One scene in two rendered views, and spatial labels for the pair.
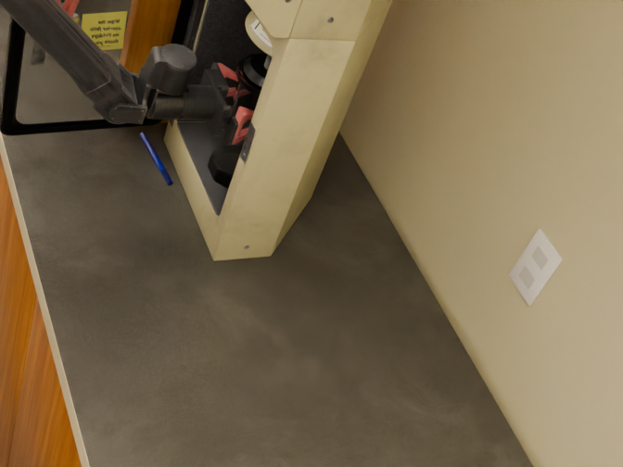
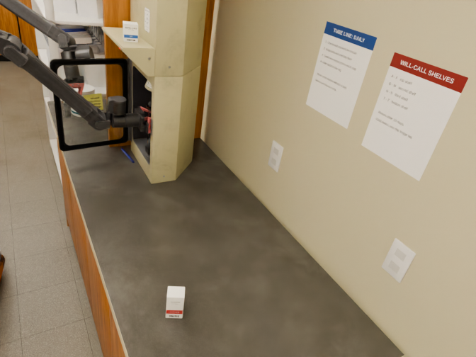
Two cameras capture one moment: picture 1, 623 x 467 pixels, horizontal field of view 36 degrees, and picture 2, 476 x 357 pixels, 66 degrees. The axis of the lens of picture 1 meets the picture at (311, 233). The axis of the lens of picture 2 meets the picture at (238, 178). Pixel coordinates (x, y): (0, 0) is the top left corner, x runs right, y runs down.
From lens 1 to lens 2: 0.44 m
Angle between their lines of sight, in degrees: 11
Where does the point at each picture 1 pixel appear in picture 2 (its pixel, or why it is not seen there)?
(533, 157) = (265, 115)
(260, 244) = (169, 174)
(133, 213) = (117, 173)
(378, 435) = (224, 232)
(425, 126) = (229, 124)
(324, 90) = (176, 99)
